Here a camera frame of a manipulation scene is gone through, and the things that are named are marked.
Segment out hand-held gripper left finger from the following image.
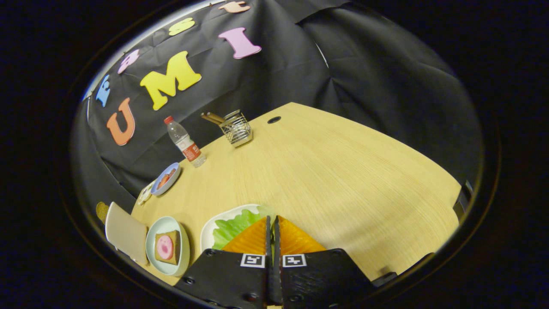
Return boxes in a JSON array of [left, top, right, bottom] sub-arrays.
[[174, 215, 271, 309]]

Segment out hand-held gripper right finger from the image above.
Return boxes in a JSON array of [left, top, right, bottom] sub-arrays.
[[274, 215, 376, 309]]

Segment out green lettuce leaf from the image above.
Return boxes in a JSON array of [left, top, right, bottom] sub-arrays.
[[212, 205, 275, 250]]

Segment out white rectangular plate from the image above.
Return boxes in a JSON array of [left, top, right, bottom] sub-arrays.
[[200, 204, 262, 254]]

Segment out light green round plate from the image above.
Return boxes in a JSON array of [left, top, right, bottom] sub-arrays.
[[145, 216, 190, 276]]

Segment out bread slice under ham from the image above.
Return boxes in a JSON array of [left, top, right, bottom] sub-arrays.
[[154, 230, 181, 265]]

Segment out pink ham slice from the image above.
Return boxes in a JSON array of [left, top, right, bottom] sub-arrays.
[[157, 235, 174, 260]]

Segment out white toaster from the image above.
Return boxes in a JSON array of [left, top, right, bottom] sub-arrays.
[[105, 202, 148, 265]]

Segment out blue round plate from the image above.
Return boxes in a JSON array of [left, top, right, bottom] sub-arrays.
[[151, 162, 181, 197]]

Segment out white divided condiment tray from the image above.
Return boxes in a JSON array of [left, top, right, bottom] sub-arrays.
[[137, 180, 156, 206]]

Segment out clear bottle with red label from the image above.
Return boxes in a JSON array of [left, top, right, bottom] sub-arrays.
[[164, 116, 207, 168]]

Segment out wooden chopsticks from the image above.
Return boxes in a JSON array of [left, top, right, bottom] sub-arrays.
[[201, 112, 226, 126]]

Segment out dark chair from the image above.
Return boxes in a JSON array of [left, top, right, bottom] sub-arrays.
[[452, 180, 474, 221]]

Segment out black backdrop cloth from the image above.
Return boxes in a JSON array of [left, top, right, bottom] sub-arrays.
[[71, 0, 483, 215]]

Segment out metal wire utensil holder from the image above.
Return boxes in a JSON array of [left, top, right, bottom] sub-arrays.
[[219, 109, 253, 148]]

